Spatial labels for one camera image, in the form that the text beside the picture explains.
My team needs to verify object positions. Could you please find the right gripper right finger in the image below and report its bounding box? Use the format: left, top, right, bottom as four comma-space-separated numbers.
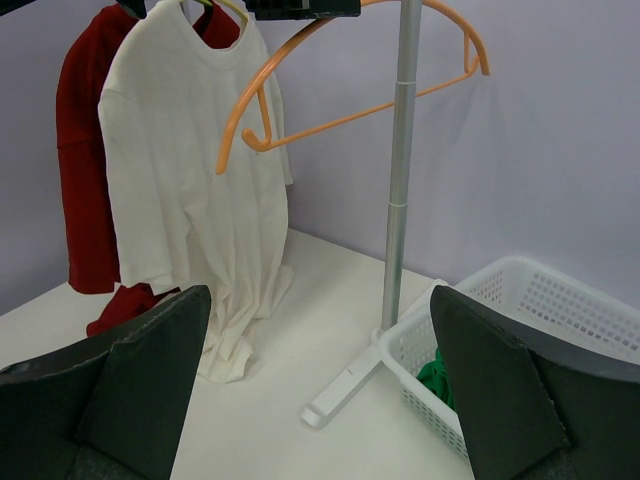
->
430, 286, 639, 479

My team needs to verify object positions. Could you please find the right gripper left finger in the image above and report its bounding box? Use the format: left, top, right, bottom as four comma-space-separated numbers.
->
1, 286, 211, 479

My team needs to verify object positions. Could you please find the green t shirt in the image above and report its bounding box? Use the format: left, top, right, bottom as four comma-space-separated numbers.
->
417, 349, 456, 411

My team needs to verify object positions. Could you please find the white t shirt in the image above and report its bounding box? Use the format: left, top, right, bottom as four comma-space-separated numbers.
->
98, 1, 294, 383

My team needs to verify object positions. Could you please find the orange hanger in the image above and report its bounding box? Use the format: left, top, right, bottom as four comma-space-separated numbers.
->
215, 0, 491, 175

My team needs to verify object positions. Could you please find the yellow hanger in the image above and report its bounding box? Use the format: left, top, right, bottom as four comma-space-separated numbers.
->
195, 0, 250, 24

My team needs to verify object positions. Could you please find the red t shirt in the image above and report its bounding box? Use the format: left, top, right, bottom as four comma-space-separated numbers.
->
54, 3, 241, 339

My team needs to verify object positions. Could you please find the white plastic basket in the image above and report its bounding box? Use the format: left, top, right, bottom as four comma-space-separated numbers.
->
378, 256, 639, 458

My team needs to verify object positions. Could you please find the metal clothes rack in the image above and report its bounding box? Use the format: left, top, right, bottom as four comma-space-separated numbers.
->
300, 0, 423, 430

